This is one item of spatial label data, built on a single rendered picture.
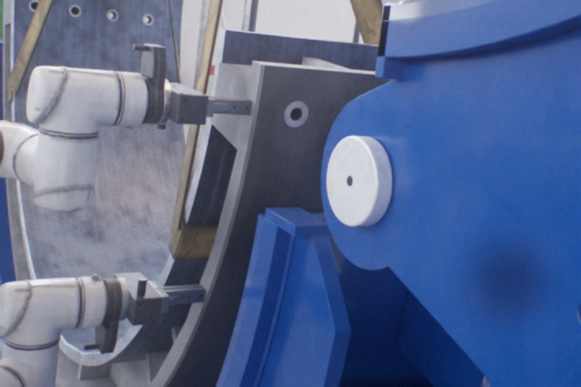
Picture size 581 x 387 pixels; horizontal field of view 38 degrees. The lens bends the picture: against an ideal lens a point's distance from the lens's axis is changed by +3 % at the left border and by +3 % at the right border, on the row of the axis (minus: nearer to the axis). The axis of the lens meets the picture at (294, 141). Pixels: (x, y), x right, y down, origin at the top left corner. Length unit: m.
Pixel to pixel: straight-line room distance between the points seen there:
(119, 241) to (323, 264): 1.90
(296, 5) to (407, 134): 9.01
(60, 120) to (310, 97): 0.43
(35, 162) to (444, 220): 0.63
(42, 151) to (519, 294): 0.73
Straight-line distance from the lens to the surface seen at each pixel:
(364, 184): 1.18
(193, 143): 1.72
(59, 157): 1.31
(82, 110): 1.30
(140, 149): 3.48
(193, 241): 1.71
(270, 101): 1.42
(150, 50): 1.35
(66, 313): 1.50
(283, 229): 1.39
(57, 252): 3.09
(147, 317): 1.52
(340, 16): 10.47
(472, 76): 1.06
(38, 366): 1.52
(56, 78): 1.29
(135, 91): 1.32
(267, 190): 1.48
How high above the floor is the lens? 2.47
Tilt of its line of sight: 10 degrees down
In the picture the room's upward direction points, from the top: 8 degrees clockwise
